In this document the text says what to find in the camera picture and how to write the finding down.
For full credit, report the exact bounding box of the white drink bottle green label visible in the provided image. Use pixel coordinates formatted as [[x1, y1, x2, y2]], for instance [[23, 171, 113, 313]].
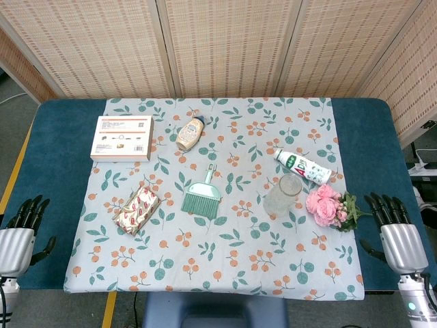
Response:
[[273, 148, 334, 186]]

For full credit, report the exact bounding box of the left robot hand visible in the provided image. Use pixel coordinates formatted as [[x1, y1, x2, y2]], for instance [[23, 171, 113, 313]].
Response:
[[0, 194, 57, 277]]

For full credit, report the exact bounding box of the floral patterned tablecloth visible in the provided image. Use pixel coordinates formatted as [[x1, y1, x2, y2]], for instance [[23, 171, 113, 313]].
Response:
[[64, 97, 366, 301]]

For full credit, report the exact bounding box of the beige squeeze bottle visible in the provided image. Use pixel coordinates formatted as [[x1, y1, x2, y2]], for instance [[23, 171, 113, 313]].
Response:
[[175, 115, 207, 151]]

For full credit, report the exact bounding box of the white power strip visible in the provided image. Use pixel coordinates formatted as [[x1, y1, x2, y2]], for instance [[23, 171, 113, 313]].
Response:
[[408, 140, 437, 176]]

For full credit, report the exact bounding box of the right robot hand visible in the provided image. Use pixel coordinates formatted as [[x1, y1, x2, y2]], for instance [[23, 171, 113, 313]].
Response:
[[358, 192, 429, 275]]

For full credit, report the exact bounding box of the white orange cardboard box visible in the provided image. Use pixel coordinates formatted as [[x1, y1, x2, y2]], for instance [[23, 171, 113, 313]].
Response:
[[89, 115, 154, 163]]

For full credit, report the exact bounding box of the gold red snack packet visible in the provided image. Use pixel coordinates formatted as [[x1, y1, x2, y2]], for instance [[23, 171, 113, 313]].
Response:
[[112, 186, 162, 237]]

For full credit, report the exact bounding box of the bamboo folding screen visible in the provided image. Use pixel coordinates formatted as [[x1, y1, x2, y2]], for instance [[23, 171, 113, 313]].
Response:
[[0, 0, 437, 148]]

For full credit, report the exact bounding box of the teal hand brush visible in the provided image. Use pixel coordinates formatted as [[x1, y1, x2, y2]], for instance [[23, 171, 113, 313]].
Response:
[[180, 163, 223, 219]]

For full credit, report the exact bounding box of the pink rose bouquet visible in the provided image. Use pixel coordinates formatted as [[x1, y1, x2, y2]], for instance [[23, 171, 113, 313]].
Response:
[[305, 183, 373, 233]]

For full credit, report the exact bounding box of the blue table mat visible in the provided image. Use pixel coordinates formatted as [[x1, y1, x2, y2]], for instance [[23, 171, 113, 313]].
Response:
[[0, 97, 437, 292]]

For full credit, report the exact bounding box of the clear glass vase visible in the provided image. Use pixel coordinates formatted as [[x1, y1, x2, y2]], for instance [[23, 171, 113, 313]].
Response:
[[263, 173, 304, 217]]

